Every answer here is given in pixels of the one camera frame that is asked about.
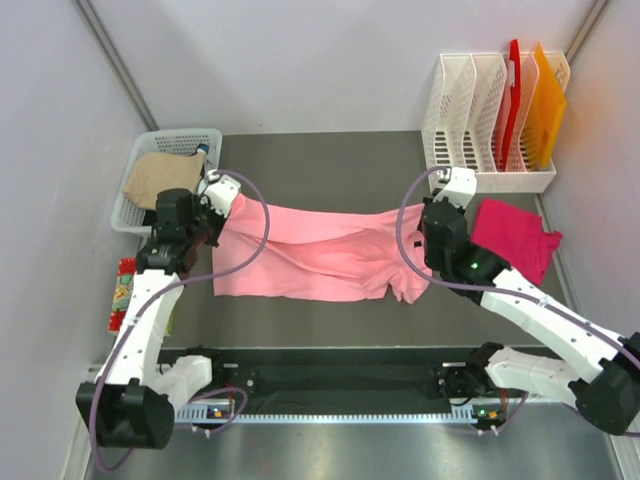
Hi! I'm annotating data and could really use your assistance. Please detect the light pink t shirt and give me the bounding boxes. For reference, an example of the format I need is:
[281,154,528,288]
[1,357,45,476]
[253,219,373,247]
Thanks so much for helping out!
[212,195,431,304]

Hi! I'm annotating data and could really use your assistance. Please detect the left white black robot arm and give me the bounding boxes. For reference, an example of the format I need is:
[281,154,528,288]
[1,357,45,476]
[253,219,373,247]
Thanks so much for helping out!
[76,180,239,449]

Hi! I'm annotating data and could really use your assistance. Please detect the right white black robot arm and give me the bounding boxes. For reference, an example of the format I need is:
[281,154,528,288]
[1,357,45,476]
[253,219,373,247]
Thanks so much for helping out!
[420,199,639,436]

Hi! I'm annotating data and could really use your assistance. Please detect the beige folded t shirt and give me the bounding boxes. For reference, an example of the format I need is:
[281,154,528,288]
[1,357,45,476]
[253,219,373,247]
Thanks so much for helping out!
[123,152,206,210]

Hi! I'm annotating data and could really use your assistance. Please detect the dark clothes in basket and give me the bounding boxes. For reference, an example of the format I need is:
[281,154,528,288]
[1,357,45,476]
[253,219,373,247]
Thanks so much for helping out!
[196,143,217,182]

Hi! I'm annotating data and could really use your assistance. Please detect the white plastic laundry basket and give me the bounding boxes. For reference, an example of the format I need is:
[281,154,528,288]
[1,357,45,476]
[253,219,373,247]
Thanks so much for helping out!
[111,128,223,237]

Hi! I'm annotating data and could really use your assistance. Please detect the red colourful book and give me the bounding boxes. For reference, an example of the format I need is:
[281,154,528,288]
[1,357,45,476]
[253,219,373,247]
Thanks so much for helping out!
[107,257,136,334]

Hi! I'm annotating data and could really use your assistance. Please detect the white mesh file organizer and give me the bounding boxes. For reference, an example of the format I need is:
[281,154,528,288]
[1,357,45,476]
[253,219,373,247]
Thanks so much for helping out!
[421,53,556,194]

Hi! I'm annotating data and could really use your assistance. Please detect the folded magenta t shirt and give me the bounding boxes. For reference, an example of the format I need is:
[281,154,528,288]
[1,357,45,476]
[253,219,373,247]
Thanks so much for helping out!
[471,198,563,286]

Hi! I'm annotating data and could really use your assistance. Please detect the red plastic folder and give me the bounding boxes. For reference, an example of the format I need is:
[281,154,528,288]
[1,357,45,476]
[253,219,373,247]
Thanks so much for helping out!
[501,39,521,169]

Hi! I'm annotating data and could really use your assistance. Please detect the orange plastic folder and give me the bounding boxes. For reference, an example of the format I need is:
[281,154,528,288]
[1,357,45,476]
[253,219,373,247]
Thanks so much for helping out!
[522,43,567,170]

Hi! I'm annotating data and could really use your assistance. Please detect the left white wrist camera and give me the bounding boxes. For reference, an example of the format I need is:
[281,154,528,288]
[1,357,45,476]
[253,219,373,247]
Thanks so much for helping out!
[198,170,241,218]

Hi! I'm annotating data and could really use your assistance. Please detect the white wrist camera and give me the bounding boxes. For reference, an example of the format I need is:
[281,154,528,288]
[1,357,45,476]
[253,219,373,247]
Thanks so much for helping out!
[198,170,241,218]
[433,167,478,210]

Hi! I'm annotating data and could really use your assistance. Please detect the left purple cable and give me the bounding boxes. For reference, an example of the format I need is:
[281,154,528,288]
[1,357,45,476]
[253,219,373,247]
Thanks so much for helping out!
[91,169,272,472]

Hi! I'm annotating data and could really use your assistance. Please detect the purple cable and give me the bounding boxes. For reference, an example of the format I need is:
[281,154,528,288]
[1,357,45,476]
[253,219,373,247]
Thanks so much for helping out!
[91,169,272,472]
[395,166,640,351]

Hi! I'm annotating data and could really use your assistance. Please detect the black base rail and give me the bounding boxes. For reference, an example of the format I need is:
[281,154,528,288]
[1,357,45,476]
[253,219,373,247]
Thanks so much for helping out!
[160,346,499,416]

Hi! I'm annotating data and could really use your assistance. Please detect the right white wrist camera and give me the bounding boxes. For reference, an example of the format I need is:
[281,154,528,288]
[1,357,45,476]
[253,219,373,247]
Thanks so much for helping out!
[433,167,478,210]

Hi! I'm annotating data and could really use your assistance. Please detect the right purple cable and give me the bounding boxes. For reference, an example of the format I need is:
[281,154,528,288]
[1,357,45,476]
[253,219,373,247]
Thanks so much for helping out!
[395,166,640,351]

